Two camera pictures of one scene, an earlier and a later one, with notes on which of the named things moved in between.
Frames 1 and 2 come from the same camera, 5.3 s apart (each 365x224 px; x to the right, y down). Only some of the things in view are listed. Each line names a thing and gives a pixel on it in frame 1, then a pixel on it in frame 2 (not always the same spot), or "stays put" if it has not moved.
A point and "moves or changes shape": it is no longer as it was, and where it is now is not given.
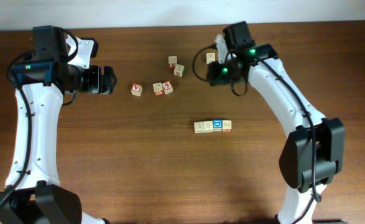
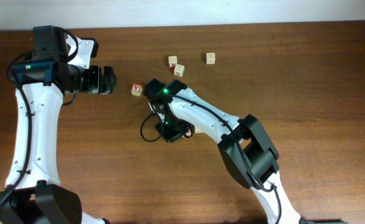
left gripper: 110,80 stays put
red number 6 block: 167,86 moves or changes shape
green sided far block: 210,57 stays put
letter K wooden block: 179,70 stays put
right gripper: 212,74 to 169,136
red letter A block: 136,89 stays put
